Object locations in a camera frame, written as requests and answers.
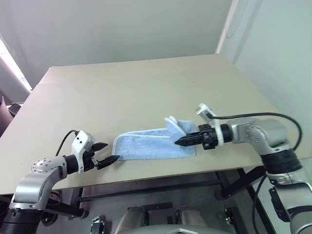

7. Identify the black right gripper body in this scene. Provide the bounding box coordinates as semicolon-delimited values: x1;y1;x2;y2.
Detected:
197;123;219;150

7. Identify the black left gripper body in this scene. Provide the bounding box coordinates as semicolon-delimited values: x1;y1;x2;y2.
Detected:
81;148;98;172

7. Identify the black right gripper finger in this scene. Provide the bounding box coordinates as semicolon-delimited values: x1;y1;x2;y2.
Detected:
174;131;202;143
176;137;203;147

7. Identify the light blue towel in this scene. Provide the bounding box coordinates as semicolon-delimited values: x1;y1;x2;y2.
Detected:
112;116;198;161

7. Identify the dark brown curved panel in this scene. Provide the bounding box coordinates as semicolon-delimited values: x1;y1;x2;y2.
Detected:
0;96;13;138

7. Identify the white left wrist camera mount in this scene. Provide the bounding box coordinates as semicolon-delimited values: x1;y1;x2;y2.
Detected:
71;130;95;175

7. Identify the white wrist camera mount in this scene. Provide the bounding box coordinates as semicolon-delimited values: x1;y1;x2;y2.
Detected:
195;103;225;147
71;130;95;175

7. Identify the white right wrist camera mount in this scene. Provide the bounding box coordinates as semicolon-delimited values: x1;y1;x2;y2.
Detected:
195;103;225;147

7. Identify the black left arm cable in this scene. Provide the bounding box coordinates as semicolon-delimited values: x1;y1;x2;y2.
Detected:
55;130;79;156

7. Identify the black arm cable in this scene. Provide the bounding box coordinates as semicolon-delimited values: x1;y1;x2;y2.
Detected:
55;130;79;156
209;112;303;151

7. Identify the black metal table frame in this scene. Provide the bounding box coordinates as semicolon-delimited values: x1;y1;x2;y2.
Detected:
44;166;277;234

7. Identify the chrome caster bracket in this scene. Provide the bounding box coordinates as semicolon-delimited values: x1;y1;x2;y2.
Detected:
91;215;106;234
223;206;235;226

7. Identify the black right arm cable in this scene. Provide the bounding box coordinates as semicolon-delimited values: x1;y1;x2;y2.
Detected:
209;112;303;151

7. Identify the black cable under table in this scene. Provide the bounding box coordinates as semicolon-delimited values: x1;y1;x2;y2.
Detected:
252;173;269;234

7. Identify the thin grey wall cable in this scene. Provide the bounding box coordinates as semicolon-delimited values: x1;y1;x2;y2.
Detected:
225;0;259;39

